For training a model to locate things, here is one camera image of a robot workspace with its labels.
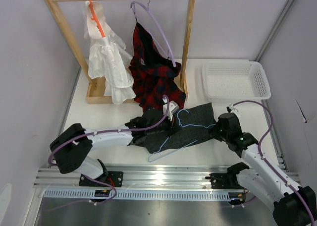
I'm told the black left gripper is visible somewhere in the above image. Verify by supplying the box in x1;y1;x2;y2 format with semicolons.
146;111;181;138

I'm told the light blue wire hanger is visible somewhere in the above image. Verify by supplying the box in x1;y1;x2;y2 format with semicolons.
147;109;215;163

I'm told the dark grey dotted skirt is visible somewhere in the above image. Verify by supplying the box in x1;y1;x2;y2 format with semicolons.
130;103;216;154

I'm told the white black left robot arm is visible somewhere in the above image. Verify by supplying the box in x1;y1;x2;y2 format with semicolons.
48;109;172;186

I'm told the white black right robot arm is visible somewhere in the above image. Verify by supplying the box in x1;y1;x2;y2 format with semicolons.
210;113;317;226

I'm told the purple plastic hanger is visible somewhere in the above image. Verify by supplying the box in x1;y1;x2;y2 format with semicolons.
130;0;176;67

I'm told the orange plastic hanger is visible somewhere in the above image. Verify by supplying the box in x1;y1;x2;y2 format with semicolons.
88;0;106;38

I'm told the red black plaid garment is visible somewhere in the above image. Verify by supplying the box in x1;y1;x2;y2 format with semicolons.
129;23;186;111

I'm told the white perforated plastic basket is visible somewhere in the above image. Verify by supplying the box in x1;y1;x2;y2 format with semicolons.
202;60;271;102

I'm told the white ruffled dress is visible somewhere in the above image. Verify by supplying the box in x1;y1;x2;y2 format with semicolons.
85;1;136;105

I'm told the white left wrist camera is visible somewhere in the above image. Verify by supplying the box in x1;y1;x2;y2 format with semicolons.
162;98;179;121

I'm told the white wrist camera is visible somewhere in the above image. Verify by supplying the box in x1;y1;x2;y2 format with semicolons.
162;98;179;121
226;104;240;117

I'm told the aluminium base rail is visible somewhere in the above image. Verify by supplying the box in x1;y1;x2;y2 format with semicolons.
33;125;304;193

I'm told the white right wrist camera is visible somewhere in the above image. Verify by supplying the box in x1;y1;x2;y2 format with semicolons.
226;104;240;117

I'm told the white slotted cable duct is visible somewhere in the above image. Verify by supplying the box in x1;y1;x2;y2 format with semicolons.
44;188;230;202

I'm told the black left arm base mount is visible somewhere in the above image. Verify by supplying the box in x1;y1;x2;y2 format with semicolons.
79;171;123;187

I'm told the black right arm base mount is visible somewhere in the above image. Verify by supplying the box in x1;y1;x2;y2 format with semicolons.
205;173;244;190

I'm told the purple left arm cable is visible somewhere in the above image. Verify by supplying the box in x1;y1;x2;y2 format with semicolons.
47;94;170;208

